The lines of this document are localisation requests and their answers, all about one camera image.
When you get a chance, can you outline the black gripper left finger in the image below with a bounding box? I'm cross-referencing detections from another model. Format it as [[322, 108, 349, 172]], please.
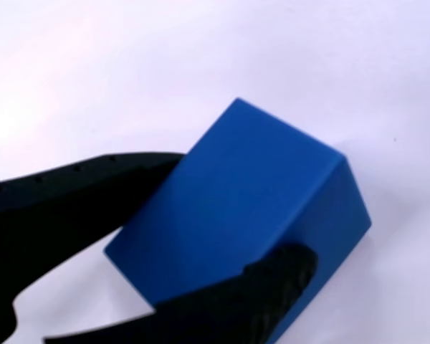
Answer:
[[0, 151, 186, 344]]

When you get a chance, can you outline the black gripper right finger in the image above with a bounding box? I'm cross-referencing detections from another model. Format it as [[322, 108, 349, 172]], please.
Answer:
[[42, 243, 318, 344]]

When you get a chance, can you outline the blue cube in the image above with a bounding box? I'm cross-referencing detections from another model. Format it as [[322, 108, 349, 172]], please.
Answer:
[[103, 97, 373, 344]]

